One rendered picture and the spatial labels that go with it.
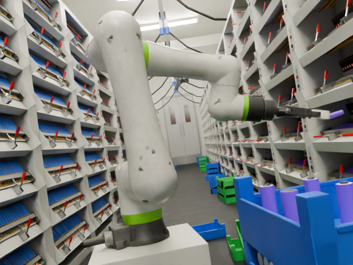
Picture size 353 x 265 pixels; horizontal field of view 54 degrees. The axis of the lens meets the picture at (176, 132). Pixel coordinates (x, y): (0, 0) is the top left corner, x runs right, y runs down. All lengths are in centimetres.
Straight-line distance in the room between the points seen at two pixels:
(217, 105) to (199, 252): 51
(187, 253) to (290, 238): 65
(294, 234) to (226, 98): 94
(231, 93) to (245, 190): 81
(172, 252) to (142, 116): 36
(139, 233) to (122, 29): 57
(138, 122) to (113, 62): 17
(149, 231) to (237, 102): 53
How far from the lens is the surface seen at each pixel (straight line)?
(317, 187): 46
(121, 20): 94
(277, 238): 36
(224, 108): 122
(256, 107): 125
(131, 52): 93
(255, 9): 251
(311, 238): 29
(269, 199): 44
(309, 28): 178
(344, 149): 143
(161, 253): 95
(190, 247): 96
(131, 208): 105
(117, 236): 107
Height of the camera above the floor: 61
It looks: 2 degrees up
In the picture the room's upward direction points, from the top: 8 degrees counter-clockwise
